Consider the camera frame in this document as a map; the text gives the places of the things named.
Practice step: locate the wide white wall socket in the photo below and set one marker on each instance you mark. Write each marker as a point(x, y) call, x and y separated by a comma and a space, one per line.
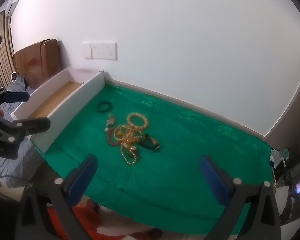
point(103, 51)

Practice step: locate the beige striped curtain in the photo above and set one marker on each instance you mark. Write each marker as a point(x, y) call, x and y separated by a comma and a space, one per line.
point(2, 55)

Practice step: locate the brown wooden headboard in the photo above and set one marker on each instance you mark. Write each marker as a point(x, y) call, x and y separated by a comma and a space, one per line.
point(32, 62)

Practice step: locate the green cloth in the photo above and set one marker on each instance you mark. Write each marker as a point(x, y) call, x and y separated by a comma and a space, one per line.
point(190, 130)

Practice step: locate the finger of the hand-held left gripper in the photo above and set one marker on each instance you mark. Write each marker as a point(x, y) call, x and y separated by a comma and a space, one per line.
point(16, 97)
point(32, 125)

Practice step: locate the white drawer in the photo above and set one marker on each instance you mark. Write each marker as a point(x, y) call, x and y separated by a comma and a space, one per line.
point(65, 110)

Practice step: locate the small white fan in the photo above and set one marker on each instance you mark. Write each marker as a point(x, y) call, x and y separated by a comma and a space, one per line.
point(14, 77)

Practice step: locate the pile of small clutter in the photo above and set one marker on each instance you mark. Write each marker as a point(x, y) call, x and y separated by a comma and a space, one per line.
point(280, 157)

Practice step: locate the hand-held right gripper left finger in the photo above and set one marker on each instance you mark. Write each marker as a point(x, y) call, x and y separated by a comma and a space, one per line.
point(86, 172)

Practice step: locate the silver brooch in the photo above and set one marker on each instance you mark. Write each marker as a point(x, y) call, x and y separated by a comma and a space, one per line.
point(110, 122)

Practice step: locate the grey blanket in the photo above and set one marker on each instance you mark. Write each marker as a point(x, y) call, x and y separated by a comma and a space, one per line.
point(5, 107)

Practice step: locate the orange garment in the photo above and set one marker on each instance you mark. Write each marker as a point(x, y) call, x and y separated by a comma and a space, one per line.
point(90, 215)

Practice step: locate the small white wall plate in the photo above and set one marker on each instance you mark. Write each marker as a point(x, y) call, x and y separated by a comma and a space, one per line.
point(86, 50)

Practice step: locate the white air conditioner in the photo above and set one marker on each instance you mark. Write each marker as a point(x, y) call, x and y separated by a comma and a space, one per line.
point(13, 2)

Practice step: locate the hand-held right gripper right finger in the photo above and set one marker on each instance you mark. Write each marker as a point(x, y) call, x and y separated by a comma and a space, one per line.
point(212, 177)

